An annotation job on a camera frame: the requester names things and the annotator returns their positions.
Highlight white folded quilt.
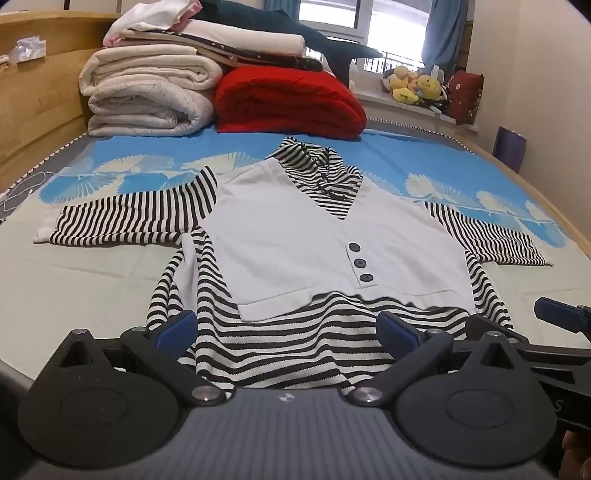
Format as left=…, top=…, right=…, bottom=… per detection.
left=78, top=44, right=225, bottom=137

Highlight wooden headboard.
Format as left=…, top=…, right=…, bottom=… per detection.
left=0, top=11, right=123, bottom=185

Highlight purple paper bag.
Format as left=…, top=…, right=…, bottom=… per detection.
left=492, top=126, right=528, bottom=172

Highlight yellow plush toys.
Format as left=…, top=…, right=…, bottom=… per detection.
left=387, top=65, right=443, bottom=105

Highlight window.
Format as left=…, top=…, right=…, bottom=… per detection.
left=298, top=0, right=435, bottom=75

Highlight blue curtain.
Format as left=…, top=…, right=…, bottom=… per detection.
left=422, top=0, right=469, bottom=79

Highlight red folded blanket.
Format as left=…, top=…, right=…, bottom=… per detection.
left=215, top=65, right=368, bottom=139

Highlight blue white printed bed sheet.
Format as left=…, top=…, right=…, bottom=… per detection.
left=0, top=124, right=591, bottom=384

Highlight pink and white cloth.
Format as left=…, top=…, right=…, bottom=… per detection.
left=102, top=0, right=204, bottom=47

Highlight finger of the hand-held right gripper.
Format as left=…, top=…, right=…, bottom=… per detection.
left=534, top=298, right=591, bottom=344

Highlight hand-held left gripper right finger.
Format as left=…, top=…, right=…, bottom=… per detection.
left=339, top=311, right=539, bottom=409

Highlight white folded pillow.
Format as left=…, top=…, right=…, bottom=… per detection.
left=182, top=19, right=305, bottom=57

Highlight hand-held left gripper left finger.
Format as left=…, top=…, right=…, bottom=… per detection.
left=46, top=310, right=232, bottom=408

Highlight striped shirt with white vest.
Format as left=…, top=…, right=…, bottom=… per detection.
left=34, top=137, right=552, bottom=400

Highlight tissue pack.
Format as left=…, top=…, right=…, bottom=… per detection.
left=9, top=39, right=48, bottom=63

